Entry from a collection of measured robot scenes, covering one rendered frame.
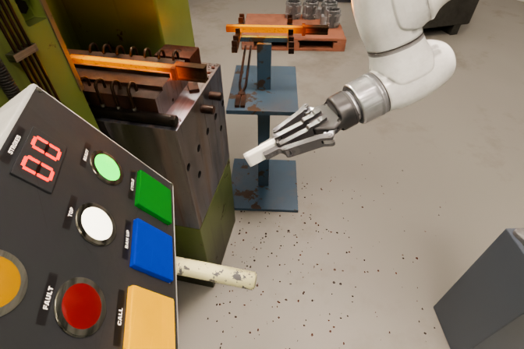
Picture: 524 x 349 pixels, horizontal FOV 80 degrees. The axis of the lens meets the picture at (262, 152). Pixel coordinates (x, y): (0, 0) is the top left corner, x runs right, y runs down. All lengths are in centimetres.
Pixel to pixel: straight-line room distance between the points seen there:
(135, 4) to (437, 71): 90
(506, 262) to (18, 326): 119
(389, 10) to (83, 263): 57
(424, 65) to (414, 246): 128
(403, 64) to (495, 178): 183
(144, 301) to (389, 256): 143
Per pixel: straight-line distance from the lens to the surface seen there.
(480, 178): 235
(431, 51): 67
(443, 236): 192
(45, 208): 41
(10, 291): 36
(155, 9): 115
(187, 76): 91
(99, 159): 50
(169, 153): 90
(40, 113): 49
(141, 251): 47
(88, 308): 39
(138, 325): 42
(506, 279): 127
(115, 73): 98
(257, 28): 133
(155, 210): 53
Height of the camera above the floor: 141
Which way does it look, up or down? 42 degrees down
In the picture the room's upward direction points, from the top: straight up
